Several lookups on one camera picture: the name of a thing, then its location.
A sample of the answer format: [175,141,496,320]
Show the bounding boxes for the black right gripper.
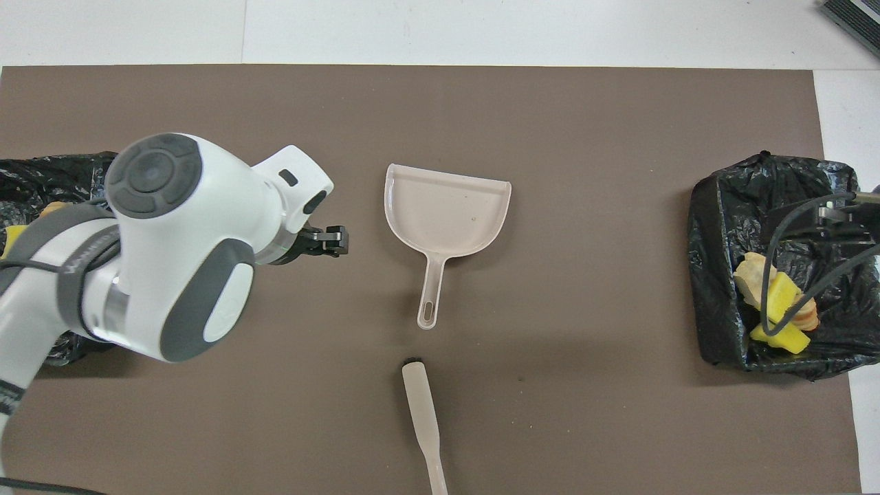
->
[815,205,880,250]

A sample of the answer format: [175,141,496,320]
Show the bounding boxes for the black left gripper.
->
[275,225,350,266]

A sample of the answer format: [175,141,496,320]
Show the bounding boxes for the beige plastic dustpan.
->
[384,163,513,331]

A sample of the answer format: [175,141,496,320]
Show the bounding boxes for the beige hand brush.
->
[401,357,449,495]

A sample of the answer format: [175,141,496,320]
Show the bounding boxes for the black bag lined bin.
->
[687,151,880,381]
[0,152,119,367]

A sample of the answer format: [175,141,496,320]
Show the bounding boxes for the dark ribbed grille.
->
[819,0,880,58]

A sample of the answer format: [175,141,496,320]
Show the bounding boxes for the brown table mat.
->
[0,65,861,495]

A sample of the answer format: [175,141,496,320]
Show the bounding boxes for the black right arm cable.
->
[760,192,880,338]

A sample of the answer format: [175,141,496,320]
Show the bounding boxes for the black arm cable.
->
[760,192,880,338]
[0,199,123,495]

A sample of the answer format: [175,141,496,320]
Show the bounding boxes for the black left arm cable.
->
[0,199,123,495]

